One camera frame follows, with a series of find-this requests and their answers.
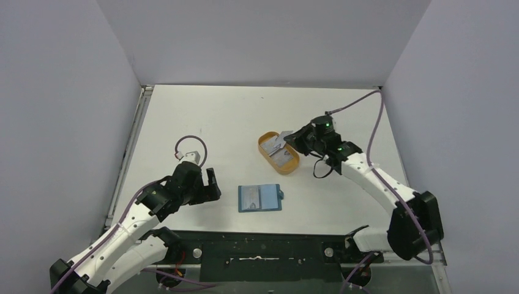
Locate yellow oval tray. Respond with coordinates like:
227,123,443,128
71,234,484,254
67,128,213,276
258,130,300,175

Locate blue leather card holder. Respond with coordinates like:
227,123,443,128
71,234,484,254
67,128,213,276
237,184,284,213

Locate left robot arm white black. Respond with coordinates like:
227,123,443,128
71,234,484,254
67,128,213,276
50,160,222,293

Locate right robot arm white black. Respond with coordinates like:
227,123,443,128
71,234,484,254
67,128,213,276
284,115,444,262

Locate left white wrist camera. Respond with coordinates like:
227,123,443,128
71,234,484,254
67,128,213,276
179,151,201,165

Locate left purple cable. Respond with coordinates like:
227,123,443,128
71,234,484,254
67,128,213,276
48,135,208,294

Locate purple cable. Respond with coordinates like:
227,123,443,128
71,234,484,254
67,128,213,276
325,89,435,294
48,135,208,294

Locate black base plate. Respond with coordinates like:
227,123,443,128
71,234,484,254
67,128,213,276
152,230,384,282

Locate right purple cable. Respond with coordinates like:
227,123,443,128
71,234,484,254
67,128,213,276
325,89,435,294

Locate aluminium frame rail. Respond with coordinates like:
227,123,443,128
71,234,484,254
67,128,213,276
103,85,155,232

